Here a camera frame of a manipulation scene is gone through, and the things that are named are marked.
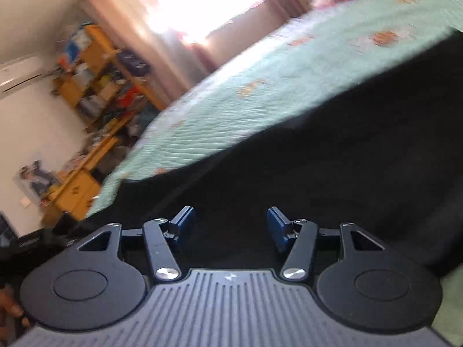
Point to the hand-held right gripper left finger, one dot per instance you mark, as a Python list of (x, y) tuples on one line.
[(184, 224)]

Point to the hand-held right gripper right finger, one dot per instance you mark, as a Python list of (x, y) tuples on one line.
[(276, 227)]

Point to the black sweatpants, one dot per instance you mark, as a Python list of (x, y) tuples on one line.
[(325, 170)]

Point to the person's left hand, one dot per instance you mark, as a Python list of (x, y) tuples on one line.
[(14, 309)]

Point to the wooden desk with drawers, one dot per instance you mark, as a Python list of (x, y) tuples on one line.
[(76, 191)]

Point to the green quilted bee bedspread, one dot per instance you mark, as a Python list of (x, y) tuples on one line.
[(289, 79)]

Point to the black hanging bag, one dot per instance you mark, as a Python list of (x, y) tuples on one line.
[(132, 63)]

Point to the wooden bookshelf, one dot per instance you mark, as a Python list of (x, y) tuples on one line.
[(90, 43)]

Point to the bright window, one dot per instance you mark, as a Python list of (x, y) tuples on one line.
[(202, 3)]

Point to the white air conditioner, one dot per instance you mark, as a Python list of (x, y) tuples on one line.
[(18, 74)]

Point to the wall poster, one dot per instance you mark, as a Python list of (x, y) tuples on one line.
[(34, 180)]

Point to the white wall switch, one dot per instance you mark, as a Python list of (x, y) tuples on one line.
[(26, 202)]

